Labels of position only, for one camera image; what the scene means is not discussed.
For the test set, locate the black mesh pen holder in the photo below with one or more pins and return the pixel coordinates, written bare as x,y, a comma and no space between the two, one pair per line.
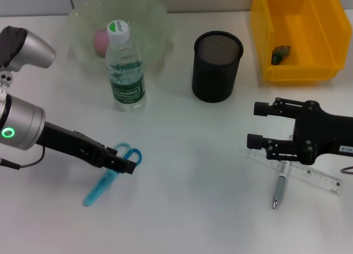
215,77

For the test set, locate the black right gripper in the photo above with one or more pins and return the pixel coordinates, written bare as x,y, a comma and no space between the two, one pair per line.
322,132

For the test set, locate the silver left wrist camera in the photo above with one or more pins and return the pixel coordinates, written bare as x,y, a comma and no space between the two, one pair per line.
30,50

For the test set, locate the yellow plastic bin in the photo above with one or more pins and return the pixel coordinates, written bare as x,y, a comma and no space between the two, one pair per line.
317,31

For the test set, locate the translucent green fruit bowl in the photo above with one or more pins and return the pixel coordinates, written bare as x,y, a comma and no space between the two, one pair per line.
154,22

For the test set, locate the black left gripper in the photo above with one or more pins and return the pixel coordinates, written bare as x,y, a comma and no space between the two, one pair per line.
71,143

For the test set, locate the pink toy peach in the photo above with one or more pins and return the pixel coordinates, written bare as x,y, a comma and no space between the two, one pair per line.
99,42

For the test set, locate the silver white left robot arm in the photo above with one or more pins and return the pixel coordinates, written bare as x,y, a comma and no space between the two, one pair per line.
22,121

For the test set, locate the clear plastic ruler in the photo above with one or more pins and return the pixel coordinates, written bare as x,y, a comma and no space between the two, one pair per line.
317,177

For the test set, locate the blue scissors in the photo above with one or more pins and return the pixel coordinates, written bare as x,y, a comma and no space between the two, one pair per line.
95,192

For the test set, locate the clear green-label water bottle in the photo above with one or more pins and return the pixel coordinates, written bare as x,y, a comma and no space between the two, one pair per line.
128,80

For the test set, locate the silver pen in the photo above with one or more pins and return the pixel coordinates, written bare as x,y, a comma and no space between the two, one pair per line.
280,185

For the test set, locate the green plastic wrapper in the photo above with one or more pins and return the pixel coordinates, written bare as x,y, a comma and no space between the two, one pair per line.
280,54

